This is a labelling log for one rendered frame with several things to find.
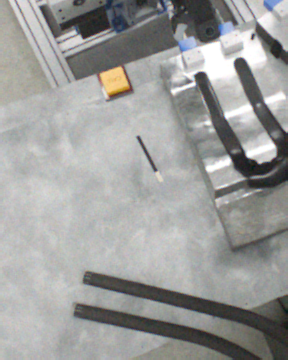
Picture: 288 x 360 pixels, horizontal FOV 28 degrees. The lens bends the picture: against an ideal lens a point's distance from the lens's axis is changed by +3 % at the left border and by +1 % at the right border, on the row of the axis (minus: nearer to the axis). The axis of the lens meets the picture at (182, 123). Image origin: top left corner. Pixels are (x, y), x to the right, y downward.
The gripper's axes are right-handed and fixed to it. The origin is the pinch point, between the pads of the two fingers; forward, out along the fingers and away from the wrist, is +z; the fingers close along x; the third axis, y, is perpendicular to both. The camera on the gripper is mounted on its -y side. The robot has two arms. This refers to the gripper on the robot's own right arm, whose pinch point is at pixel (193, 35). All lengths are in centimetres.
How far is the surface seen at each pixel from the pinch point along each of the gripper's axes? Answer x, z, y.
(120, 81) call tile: 19.5, 17.2, 2.9
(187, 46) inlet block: 0.4, 10.5, 2.8
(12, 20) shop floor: 50, 101, 85
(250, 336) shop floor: 5, 101, -69
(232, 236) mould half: 7.7, 14.9, -45.4
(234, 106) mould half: -5.0, 12.6, -16.2
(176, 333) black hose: 27, 14, -60
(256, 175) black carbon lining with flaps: -3.2, 13.5, -34.3
